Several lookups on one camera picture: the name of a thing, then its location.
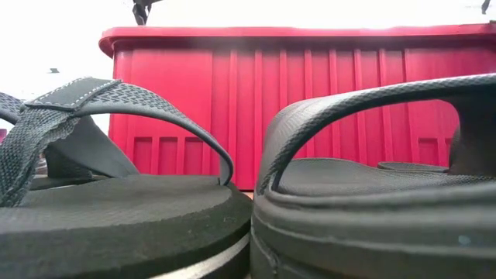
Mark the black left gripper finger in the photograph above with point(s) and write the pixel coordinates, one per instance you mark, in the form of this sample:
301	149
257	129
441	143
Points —
141	13

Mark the black flip-flop white-striped sole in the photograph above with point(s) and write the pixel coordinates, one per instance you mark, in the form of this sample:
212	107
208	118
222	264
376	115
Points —
116	217

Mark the black moulded rubber flip-flop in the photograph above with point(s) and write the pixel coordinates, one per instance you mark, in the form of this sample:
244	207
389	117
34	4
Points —
348	232

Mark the red plastic storage bin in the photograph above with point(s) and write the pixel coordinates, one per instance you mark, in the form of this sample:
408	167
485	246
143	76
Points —
310	116

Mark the dark ceiling fixture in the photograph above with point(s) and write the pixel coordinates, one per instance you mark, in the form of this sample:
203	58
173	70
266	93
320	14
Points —
54	70

